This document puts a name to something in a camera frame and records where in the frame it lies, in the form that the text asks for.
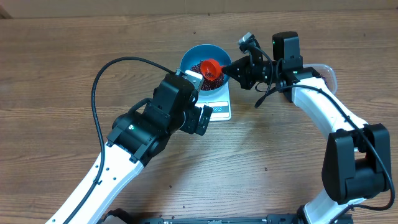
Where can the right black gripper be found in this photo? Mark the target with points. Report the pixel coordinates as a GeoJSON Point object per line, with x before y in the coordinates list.
{"type": "Point", "coordinates": [246, 74]}

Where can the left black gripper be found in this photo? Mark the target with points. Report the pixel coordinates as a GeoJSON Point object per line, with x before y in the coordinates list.
{"type": "Point", "coordinates": [191, 126]}

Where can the orange measuring scoop blue handle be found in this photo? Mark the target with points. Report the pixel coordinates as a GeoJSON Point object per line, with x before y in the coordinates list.
{"type": "Point", "coordinates": [211, 69]}

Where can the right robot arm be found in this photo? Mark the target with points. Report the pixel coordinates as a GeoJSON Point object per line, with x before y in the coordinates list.
{"type": "Point", "coordinates": [357, 161]}

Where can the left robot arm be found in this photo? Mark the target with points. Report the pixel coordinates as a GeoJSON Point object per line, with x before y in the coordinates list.
{"type": "Point", "coordinates": [136, 137]}

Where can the white kitchen scale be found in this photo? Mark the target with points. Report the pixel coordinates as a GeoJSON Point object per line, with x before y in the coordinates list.
{"type": "Point", "coordinates": [219, 100]}

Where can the red beans in bowl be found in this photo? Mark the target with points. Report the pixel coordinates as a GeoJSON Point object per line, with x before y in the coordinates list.
{"type": "Point", "coordinates": [208, 84]}

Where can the blue bowl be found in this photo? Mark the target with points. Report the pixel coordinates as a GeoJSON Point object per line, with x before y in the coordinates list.
{"type": "Point", "coordinates": [202, 52]}

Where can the clear plastic container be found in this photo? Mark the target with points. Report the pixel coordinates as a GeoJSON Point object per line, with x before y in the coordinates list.
{"type": "Point", "coordinates": [327, 73]}

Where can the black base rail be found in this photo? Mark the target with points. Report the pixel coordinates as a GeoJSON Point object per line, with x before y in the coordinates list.
{"type": "Point", "coordinates": [121, 216]}

